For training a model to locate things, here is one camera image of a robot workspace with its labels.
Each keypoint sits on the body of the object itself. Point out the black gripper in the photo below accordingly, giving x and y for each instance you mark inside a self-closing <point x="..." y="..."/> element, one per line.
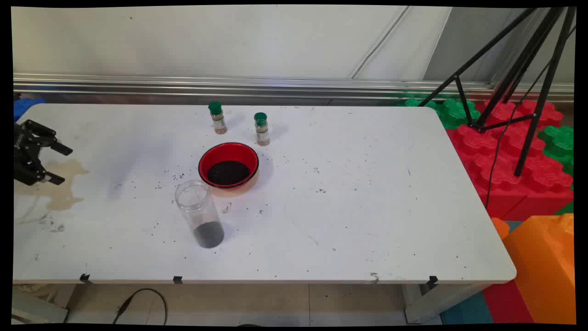
<point x="19" y="151"/>

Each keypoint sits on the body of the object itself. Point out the clear plastic jar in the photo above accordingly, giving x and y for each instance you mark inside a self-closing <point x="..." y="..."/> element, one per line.
<point x="197" y="207"/>

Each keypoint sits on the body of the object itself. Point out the small black seed portion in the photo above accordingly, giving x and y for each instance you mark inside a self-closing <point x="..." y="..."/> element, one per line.
<point x="209" y="235"/>

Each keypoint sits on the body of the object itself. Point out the blue object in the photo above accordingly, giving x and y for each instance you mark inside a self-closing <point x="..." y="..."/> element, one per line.
<point x="27" y="105"/>

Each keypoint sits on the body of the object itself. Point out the white table leg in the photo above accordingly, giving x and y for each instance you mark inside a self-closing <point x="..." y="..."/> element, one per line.
<point x="36" y="310"/>
<point x="436" y="301"/>

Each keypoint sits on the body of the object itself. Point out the red bowl with black rim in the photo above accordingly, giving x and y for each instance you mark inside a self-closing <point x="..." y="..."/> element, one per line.
<point x="216" y="154"/>

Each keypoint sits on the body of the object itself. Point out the green-capped spice bottle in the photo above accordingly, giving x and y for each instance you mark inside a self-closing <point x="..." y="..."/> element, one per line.
<point x="262" y="131"/>
<point x="218" y="120"/>

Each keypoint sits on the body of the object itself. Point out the large black seed heap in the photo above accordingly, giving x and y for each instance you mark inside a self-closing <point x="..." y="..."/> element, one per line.
<point x="228" y="173"/>

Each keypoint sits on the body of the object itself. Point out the green foam block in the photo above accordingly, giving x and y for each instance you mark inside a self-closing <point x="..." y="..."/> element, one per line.
<point x="566" y="209"/>
<point x="558" y="142"/>
<point x="455" y="112"/>

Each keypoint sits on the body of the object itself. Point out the teal foam block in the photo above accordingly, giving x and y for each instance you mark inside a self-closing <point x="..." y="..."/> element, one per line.
<point x="466" y="310"/>

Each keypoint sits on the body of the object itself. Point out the black tripod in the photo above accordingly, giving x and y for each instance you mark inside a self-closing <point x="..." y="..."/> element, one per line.
<point x="546" y="87"/>

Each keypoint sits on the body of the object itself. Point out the orange foam block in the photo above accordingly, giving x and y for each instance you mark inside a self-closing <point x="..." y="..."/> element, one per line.
<point x="542" y="271"/>

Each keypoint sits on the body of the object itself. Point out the aluminium wall rail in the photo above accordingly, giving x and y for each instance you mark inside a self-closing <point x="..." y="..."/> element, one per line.
<point x="321" y="85"/>

